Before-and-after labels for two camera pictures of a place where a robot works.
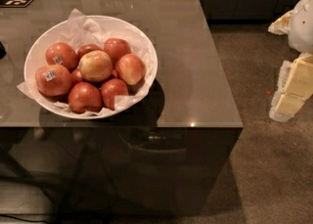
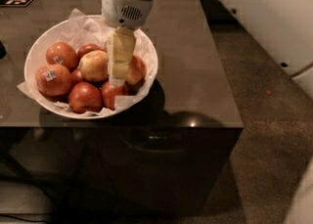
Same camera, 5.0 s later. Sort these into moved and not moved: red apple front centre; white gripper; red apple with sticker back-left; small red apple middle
Moved: white gripper
Not moved: small red apple middle; red apple with sticker back-left; red apple front centre
